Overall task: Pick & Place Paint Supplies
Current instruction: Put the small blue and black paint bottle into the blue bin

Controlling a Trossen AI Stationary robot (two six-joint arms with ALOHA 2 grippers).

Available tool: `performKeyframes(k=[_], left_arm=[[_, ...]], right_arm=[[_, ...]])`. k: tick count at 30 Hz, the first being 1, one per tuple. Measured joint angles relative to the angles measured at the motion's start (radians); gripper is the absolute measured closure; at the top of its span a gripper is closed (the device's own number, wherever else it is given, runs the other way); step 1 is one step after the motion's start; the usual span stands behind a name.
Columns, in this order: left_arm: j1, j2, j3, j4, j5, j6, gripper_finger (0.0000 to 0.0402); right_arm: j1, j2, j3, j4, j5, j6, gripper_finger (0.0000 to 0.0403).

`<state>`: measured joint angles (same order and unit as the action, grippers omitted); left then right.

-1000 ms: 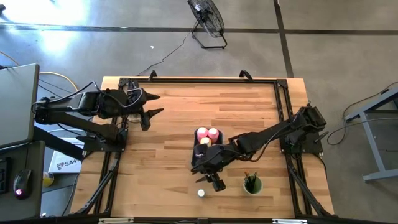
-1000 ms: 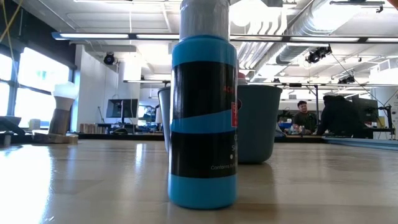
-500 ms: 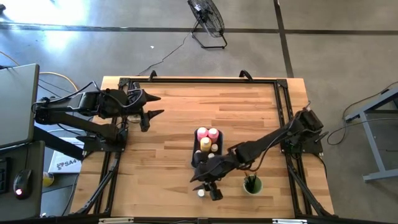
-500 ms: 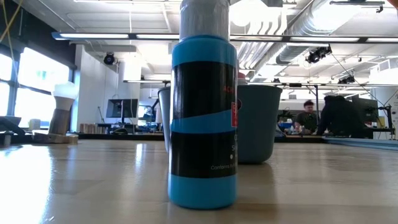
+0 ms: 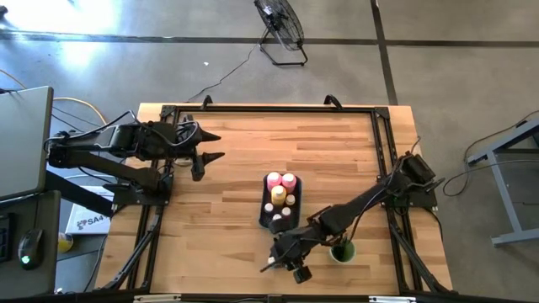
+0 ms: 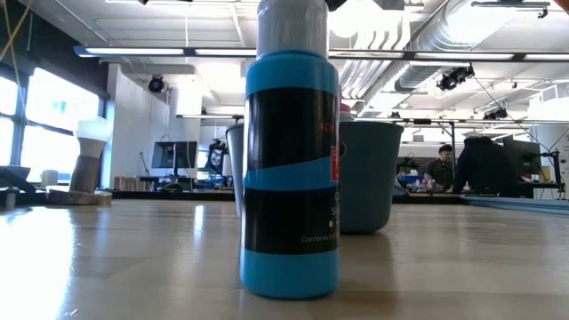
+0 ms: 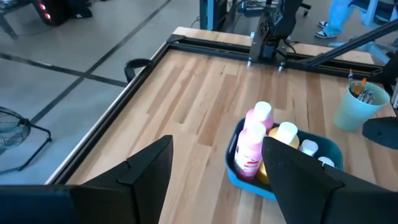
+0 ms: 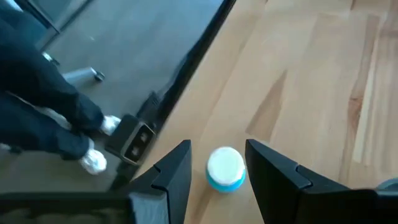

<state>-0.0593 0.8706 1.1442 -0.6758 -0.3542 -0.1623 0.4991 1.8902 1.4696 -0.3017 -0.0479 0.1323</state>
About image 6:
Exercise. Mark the pink paint bottle white cap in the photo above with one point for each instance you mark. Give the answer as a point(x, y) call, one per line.
point(344, 106)

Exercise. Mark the small blue paint bottle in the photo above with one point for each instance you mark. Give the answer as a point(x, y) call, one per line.
point(289, 133)

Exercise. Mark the teal plastic bin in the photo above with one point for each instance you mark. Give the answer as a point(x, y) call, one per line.
point(369, 178)

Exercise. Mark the black ceiling spotlight cluster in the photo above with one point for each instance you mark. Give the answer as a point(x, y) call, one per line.
point(455, 76)
point(495, 114)

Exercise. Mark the black ceiling fixture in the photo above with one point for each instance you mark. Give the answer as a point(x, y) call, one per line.
point(511, 3)

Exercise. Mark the person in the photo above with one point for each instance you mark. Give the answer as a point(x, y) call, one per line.
point(216, 157)
point(440, 171)
point(484, 169)

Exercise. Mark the white background cup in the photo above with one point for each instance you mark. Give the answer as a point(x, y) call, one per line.
point(227, 168)

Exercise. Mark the black computer monitor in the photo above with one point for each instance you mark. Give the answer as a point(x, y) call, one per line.
point(531, 157)
point(166, 154)

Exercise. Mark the wooden slat rack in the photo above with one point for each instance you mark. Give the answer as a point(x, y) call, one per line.
point(131, 183)

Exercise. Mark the black background desk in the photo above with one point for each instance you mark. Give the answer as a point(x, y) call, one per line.
point(542, 189)

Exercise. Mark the small white container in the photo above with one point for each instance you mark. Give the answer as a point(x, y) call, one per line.
point(49, 178)

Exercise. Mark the black ceiling camera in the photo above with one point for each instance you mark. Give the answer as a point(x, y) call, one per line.
point(156, 83)

